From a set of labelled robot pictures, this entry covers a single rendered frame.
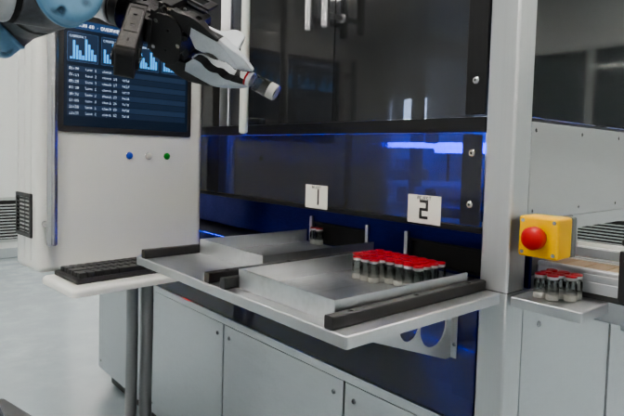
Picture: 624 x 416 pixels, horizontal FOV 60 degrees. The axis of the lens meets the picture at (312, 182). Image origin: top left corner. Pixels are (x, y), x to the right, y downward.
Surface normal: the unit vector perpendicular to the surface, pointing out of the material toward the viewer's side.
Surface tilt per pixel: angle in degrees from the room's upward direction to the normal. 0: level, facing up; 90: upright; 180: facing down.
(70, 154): 90
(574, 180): 90
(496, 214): 90
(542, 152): 90
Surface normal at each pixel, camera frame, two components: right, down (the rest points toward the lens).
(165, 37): -0.43, 0.55
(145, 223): 0.71, 0.06
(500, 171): -0.76, 0.01
